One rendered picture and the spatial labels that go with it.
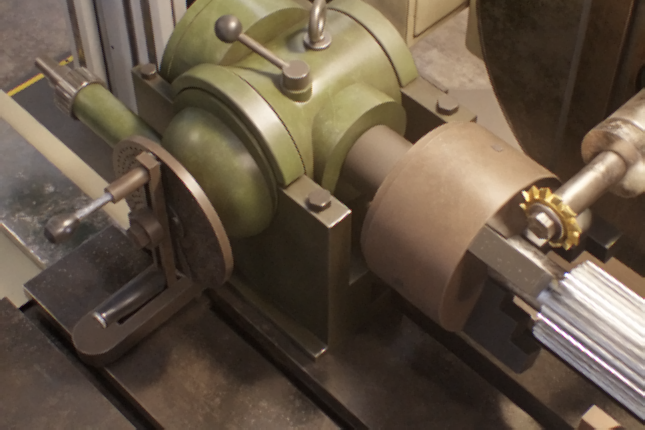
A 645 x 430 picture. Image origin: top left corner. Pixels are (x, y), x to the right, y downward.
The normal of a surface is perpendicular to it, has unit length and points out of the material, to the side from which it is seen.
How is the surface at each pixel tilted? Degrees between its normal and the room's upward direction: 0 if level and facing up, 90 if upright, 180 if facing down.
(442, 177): 17
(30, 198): 0
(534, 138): 90
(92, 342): 3
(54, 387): 0
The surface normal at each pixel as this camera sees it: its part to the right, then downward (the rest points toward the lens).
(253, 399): 0.00, -0.65
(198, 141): -0.40, -0.16
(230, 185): -0.03, 0.30
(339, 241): 0.70, 0.55
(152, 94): -0.72, 0.53
